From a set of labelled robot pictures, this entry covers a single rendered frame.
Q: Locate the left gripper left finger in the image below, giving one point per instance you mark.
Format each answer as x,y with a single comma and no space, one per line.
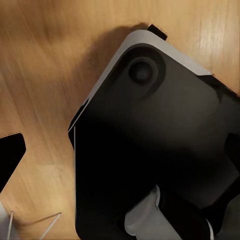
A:
12,150

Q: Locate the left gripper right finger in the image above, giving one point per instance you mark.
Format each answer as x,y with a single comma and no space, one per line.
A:
232,149

